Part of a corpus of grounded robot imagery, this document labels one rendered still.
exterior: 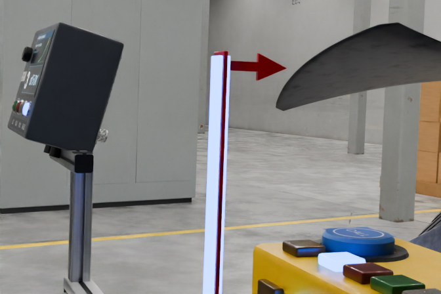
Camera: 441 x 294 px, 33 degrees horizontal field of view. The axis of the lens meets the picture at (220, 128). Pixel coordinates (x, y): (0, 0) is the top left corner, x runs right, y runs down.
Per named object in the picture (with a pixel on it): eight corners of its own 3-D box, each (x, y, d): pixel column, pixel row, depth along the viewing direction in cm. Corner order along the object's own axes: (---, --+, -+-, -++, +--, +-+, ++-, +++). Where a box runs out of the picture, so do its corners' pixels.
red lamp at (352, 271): (394, 283, 35) (395, 270, 35) (361, 285, 34) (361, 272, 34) (373, 273, 37) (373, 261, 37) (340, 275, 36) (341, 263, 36)
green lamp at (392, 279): (426, 296, 33) (426, 283, 33) (391, 299, 32) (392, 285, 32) (401, 286, 35) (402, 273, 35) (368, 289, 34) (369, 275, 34)
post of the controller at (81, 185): (90, 281, 115) (94, 153, 114) (71, 283, 114) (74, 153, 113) (86, 277, 117) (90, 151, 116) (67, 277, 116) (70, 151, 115)
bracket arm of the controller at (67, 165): (94, 173, 114) (94, 153, 114) (73, 173, 113) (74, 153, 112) (65, 157, 136) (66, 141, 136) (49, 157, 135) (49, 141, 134)
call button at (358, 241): (408, 266, 41) (410, 235, 41) (344, 270, 39) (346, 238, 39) (368, 251, 45) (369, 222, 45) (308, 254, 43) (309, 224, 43)
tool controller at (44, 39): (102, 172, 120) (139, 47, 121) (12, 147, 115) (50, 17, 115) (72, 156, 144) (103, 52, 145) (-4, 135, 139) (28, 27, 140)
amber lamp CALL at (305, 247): (326, 256, 40) (326, 245, 40) (296, 258, 40) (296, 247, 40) (310, 249, 42) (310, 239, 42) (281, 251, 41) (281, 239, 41)
